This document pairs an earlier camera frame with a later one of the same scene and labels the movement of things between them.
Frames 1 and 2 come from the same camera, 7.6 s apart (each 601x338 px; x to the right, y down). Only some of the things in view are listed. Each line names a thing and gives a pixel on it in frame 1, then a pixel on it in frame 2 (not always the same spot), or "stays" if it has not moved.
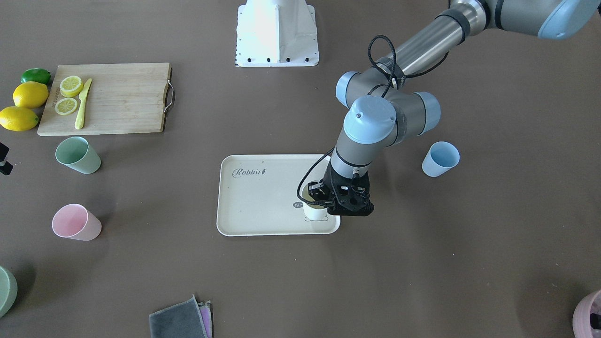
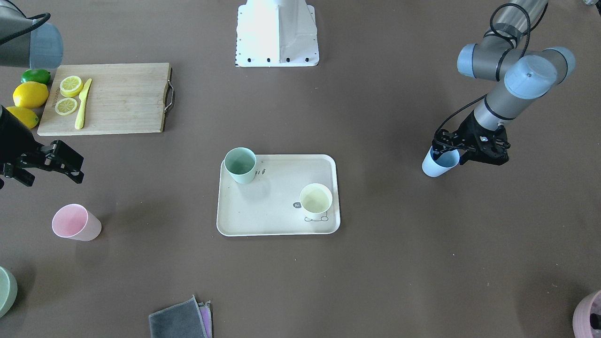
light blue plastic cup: [442, 157] stays
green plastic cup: [75, 152] to [240, 163]
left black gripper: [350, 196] to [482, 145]
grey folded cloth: [183, 320] stays
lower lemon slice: [65, 106] stays
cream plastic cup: [312, 212] stays
